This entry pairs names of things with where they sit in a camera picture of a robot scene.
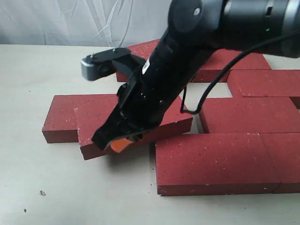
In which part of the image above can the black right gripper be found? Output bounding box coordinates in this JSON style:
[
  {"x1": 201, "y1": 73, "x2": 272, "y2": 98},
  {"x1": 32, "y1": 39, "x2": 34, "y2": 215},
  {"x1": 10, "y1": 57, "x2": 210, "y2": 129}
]
[{"x1": 92, "y1": 33, "x2": 211, "y2": 153}]

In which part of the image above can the white backdrop curtain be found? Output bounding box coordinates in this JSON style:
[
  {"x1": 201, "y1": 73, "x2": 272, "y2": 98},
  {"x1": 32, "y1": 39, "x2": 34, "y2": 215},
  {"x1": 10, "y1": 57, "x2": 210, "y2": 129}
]
[{"x1": 0, "y1": 0, "x2": 170, "y2": 47}]

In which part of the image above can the red brick stacked top back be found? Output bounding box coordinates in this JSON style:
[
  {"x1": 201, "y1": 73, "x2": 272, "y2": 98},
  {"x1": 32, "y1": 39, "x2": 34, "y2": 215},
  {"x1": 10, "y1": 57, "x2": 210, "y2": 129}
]
[{"x1": 127, "y1": 39, "x2": 160, "y2": 60}]

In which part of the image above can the red brick front large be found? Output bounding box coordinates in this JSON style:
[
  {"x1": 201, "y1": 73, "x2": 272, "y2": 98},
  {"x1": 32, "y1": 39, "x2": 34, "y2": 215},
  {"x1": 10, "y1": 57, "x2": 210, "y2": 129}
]
[{"x1": 156, "y1": 133, "x2": 280, "y2": 196}]

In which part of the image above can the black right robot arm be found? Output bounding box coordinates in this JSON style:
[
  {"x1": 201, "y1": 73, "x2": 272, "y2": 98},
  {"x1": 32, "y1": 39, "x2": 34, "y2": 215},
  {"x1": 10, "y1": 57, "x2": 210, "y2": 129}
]
[{"x1": 91, "y1": 0, "x2": 300, "y2": 151}]

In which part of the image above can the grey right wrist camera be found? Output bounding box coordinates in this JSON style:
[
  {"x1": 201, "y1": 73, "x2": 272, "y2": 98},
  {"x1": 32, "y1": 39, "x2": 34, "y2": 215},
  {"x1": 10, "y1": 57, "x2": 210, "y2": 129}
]
[{"x1": 81, "y1": 48, "x2": 146, "y2": 81}]

